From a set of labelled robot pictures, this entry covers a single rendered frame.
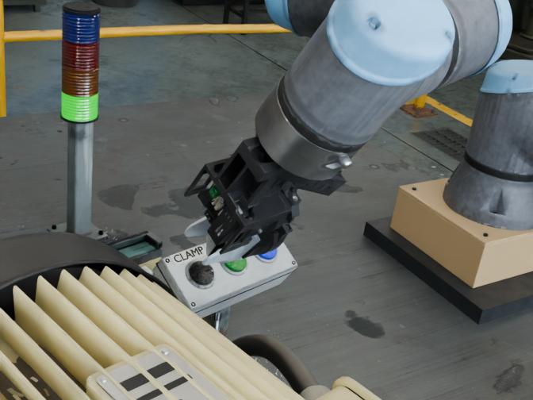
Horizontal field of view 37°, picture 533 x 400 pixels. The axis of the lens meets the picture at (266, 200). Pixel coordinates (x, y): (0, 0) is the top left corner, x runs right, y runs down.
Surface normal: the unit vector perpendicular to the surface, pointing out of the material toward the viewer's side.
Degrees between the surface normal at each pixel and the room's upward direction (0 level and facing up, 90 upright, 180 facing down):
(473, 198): 70
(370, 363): 0
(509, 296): 0
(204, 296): 31
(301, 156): 109
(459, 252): 90
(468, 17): 53
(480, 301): 0
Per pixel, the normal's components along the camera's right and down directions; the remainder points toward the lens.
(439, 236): -0.84, 0.15
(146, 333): -0.64, -0.05
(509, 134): -0.63, 0.35
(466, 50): 0.75, 0.34
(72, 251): 0.33, -0.91
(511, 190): -0.04, 0.11
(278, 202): 0.46, -0.54
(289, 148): -0.44, 0.55
